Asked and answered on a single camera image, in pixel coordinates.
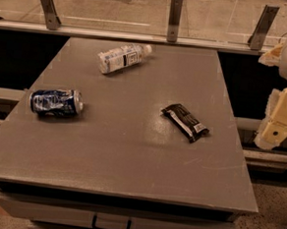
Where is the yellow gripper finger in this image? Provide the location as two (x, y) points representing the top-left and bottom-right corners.
(258, 43), (283, 67)
(254, 87), (287, 150)

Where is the clear plastic water bottle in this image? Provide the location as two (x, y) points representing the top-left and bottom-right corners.
(97, 43), (152, 75)

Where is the black snack bar wrapper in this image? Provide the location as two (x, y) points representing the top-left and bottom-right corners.
(161, 103), (209, 143)

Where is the crushed blue soda can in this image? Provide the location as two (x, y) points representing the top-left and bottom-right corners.
(29, 89), (84, 117)

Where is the horizontal metal rail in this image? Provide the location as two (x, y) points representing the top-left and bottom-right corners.
(0, 19), (271, 55)

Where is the middle metal rail bracket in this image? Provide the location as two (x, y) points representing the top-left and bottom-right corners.
(166, 0), (183, 43)

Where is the left metal rail bracket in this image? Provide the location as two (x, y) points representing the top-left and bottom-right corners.
(40, 0), (61, 30)

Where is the grey drawer with black handle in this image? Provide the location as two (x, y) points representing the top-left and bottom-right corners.
(0, 192), (235, 229)

